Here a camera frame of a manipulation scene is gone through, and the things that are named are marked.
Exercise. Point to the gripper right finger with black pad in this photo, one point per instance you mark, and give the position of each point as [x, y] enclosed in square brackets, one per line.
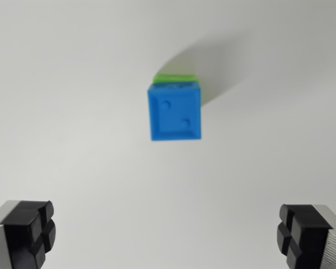
[308, 238]

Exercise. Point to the green cube with relief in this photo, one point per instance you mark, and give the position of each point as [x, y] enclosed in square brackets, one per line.
[173, 77]

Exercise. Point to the blue cube with dots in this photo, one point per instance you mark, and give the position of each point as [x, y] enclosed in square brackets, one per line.
[175, 112]

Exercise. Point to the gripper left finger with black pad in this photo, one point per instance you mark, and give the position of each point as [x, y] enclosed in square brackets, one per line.
[19, 238]

